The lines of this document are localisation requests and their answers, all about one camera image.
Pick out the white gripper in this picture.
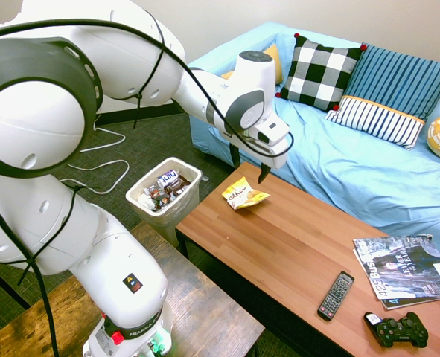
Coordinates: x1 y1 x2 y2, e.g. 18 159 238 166
228 122 291 184

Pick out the yellow chip bag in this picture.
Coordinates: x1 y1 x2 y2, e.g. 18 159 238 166
221 176 271 211

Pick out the candy wrappers trash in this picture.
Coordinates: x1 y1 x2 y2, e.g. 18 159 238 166
137 169 191 213

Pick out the white trash bin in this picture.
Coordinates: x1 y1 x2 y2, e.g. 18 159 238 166
125 156 203 248

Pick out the wooden coffee table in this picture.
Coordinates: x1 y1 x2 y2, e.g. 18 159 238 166
175 161 440 357

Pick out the light blue sofa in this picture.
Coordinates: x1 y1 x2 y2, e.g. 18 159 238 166
188 21 440 268

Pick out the black white checkered pillow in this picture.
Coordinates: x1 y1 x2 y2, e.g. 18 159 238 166
275 32 368 112

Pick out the white navy striped pillow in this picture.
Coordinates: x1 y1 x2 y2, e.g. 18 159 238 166
324 95 427 151

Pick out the rustic wooden robot table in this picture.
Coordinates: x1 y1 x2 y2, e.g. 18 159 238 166
0 221 266 357

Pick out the black remote control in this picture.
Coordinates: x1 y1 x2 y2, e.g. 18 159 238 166
317 270 356 322

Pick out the blue striped pillow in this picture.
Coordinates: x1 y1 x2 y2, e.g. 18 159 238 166
342 43 440 122

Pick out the business magazine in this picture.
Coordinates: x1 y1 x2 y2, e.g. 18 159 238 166
352 234 440 301

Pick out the magazine underneath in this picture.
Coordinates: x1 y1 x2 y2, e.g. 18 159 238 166
380 293 440 311

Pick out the black game controller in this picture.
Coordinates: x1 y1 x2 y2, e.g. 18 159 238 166
363 311 430 349

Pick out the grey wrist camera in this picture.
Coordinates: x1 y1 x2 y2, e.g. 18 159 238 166
249 122 291 147

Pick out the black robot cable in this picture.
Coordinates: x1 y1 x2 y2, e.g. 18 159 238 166
0 18 294 357

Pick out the white floor cable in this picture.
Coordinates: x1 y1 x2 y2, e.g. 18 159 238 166
59 126 130 196

